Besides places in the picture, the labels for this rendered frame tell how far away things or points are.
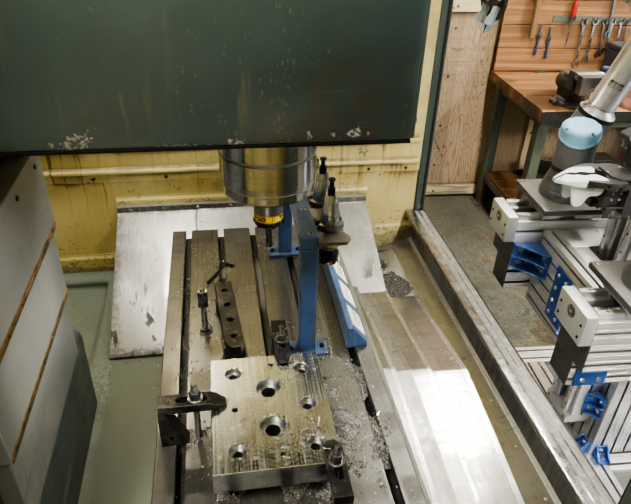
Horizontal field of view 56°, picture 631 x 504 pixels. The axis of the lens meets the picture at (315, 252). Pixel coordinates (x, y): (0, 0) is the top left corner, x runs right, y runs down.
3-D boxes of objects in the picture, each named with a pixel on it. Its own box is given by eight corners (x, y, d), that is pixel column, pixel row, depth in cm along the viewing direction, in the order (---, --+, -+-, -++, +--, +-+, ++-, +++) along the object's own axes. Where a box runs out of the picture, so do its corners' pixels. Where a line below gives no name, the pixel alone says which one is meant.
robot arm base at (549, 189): (574, 182, 196) (582, 154, 191) (597, 203, 183) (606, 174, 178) (530, 183, 194) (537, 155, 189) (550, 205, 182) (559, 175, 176)
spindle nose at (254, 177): (210, 173, 104) (205, 107, 97) (295, 162, 109) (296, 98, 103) (235, 216, 91) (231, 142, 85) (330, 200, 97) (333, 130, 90)
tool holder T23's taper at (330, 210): (317, 217, 133) (318, 190, 129) (336, 214, 134) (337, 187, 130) (323, 226, 129) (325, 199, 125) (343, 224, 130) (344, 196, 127)
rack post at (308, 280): (324, 341, 146) (329, 238, 131) (328, 355, 142) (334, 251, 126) (284, 344, 145) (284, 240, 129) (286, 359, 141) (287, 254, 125)
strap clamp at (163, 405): (228, 427, 123) (224, 374, 115) (228, 440, 120) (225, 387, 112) (163, 434, 121) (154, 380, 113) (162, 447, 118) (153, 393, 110)
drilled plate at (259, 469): (315, 368, 133) (316, 351, 130) (341, 478, 109) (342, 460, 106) (211, 377, 129) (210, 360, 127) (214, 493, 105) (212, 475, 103)
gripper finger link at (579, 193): (555, 210, 109) (600, 209, 110) (564, 181, 106) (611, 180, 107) (546, 202, 111) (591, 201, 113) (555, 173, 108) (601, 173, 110)
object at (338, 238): (347, 233, 130) (348, 229, 130) (352, 245, 126) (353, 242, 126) (316, 234, 129) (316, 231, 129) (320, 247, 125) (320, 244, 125)
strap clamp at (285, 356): (284, 354, 142) (285, 304, 134) (291, 394, 131) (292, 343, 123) (271, 355, 141) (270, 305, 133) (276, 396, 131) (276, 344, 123)
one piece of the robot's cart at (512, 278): (589, 267, 211) (596, 245, 206) (603, 283, 202) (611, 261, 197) (491, 270, 207) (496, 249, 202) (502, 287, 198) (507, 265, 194)
